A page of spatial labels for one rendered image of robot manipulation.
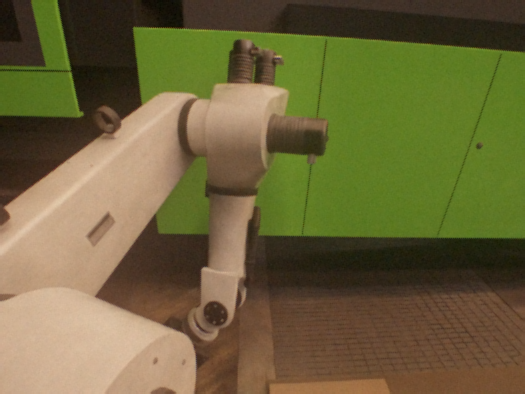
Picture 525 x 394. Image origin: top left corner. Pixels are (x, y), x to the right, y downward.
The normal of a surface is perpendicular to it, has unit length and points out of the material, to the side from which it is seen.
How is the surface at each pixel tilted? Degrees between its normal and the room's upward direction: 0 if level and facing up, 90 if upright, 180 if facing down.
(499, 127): 90
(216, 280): 73
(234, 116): 55
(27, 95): 90
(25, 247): 90
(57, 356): 7
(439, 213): 90
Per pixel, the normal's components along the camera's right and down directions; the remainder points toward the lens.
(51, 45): 0.04, 0.44
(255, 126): -0.24, 0.04
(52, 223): 0.96, 0.13
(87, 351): 0.10, -0.92
